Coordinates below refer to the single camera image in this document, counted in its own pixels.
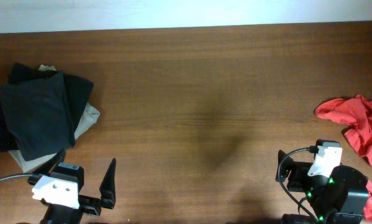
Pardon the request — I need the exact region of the folded beige garment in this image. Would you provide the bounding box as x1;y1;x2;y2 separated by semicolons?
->
9;65;100;173

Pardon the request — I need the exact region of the red t-shirt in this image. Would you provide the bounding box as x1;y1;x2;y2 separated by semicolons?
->
315;95;372;224

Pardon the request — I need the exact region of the dark green Nike t-shirt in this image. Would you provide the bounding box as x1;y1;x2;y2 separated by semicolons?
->
0;72;75;161

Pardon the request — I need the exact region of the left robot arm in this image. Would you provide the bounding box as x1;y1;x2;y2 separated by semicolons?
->
27;150;116;224

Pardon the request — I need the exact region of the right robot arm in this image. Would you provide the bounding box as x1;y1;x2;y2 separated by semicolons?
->
276;148;370;224

